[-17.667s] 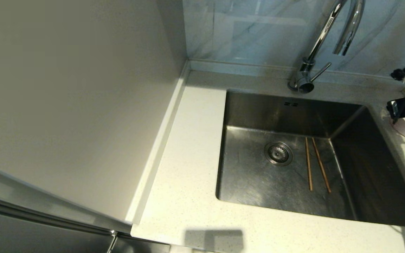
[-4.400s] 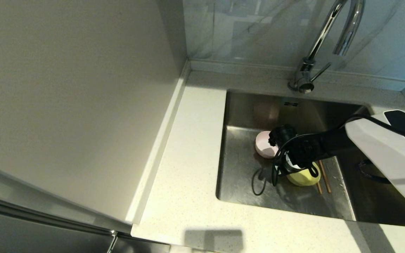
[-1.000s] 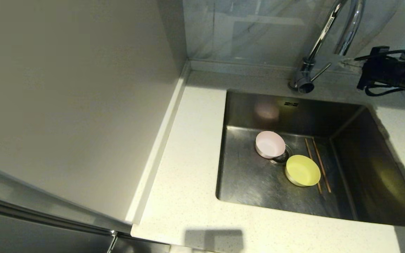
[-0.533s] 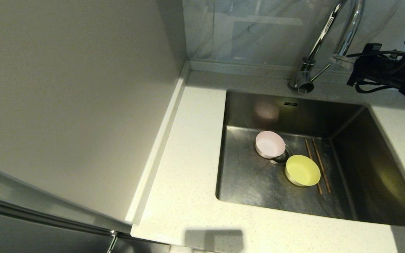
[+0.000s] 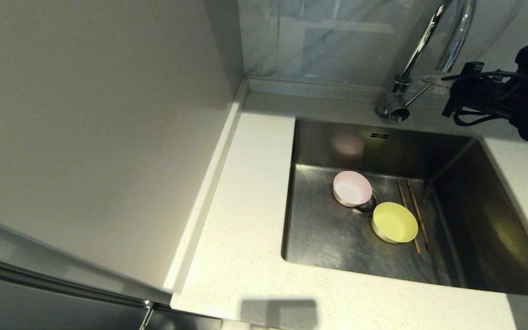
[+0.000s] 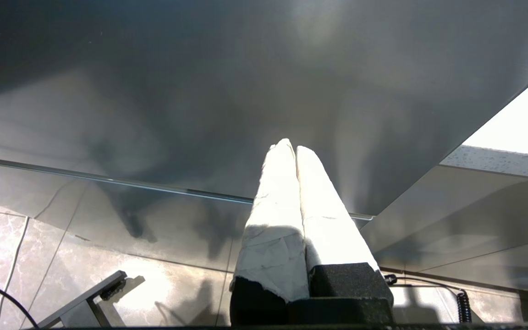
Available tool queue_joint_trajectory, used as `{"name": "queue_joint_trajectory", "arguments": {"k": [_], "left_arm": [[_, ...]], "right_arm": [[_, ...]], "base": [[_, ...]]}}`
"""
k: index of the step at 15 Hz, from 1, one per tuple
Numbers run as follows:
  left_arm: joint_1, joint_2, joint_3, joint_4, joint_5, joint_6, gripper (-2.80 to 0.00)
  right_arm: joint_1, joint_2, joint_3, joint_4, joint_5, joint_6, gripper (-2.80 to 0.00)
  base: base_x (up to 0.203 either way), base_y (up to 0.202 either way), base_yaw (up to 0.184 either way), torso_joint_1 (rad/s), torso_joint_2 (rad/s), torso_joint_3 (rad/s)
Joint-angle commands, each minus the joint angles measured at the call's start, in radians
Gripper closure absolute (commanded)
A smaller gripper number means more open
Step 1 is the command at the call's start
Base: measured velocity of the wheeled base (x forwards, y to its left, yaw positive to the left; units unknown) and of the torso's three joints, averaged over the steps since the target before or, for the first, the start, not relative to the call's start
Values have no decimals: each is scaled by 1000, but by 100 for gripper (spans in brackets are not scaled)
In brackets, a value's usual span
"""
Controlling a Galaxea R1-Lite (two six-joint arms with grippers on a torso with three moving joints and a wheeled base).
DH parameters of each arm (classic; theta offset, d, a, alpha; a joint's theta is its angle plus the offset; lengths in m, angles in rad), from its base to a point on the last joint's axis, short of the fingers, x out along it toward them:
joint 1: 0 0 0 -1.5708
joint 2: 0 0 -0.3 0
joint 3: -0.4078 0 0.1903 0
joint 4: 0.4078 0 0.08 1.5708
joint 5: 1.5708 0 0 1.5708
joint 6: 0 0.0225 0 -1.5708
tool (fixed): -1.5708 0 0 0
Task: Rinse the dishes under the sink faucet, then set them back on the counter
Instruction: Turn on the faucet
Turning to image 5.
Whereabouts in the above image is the metal cabinet handle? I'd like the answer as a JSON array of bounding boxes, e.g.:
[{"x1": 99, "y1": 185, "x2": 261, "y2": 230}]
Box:
[{"x1": 138, "y1": 300, "x2": 155, "y2": 330}]

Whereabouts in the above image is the stainless steel sink basin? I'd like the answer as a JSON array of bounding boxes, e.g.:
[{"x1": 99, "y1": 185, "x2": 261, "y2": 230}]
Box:
[{"x1": 280, "y1": 117, "x2": 528, "y2": 297}]

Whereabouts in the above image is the chrome gooseneck faucet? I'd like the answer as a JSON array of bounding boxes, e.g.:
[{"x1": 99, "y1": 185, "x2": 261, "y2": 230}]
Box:
[{"x1": 374, "y1": 0, "x2": 477, "y2": 123}]

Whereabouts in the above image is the dark grey cabinet front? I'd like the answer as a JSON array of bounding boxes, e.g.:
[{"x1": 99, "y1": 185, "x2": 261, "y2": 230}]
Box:
[{"x1": 0, "y1": 206, "x2": 222, "y2": 330}]

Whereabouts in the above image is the yellow plastic bowl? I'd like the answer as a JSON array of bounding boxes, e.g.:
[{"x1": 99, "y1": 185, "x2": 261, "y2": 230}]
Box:
[{"x1": 371, "y1": 202, "x2": 419, "y2": 244}]

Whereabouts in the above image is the brown wooden chopstick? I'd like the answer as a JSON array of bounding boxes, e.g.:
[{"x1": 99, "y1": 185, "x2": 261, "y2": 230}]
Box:
[
  {"x1": 407, "y1": 180, "x2": 431, "y2": 252},
  {"x1": 397, "y1": 181, "x2": 421, "y2": 253}
]

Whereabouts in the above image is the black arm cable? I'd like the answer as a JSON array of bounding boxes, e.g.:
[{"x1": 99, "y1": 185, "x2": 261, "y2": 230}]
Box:
[{"x1": 443, "y1": 70, "x2": 528, "y2": 127}]

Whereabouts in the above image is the round metal drain strainer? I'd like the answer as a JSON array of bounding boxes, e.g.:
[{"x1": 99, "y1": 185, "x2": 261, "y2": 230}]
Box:
[{"x1": 352, "y1": 188, "x2": 382, "y2": 217}]

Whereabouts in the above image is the pink plastic bowl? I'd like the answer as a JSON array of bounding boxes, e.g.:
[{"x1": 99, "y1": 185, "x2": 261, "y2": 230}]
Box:
[{"x1": 333, "y1": 170, "x2": 373, "y2": 208}]

